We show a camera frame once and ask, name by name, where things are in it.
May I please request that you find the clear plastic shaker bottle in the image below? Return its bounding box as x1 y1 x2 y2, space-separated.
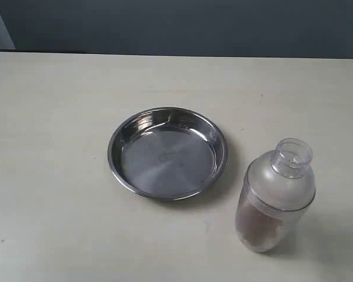
235 138 316 253

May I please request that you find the round stainless steel plate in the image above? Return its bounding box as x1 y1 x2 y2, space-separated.
107 106 228 202

